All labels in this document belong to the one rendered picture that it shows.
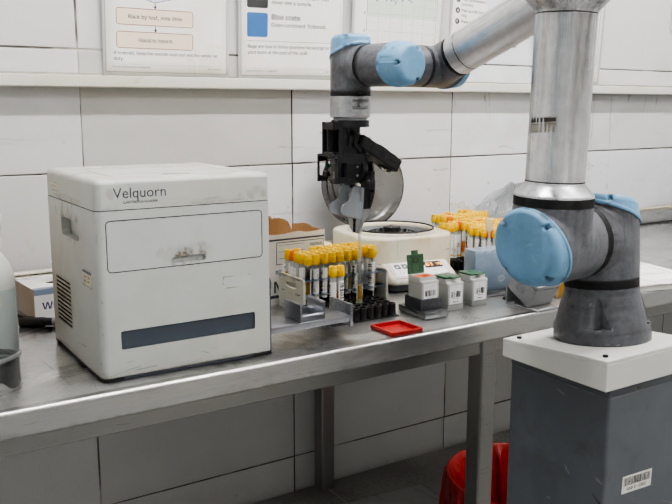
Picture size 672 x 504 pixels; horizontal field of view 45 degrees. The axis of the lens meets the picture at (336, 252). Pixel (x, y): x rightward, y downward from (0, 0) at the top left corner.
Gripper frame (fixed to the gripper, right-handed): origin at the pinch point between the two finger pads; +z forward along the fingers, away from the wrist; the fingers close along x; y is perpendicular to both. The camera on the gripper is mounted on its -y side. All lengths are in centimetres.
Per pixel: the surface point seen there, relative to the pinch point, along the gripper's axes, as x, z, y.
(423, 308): 8.6, 15.8, -9.3
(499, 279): 1.6, 14.4, -36.1
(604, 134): -50, -13, -132
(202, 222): 13.0, -5.1, 38.0
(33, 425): 17, 20, 65
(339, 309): 8.4, 13.4, 9.9
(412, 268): 3.4, 8.9, -10.5
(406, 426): -51, 70, -53
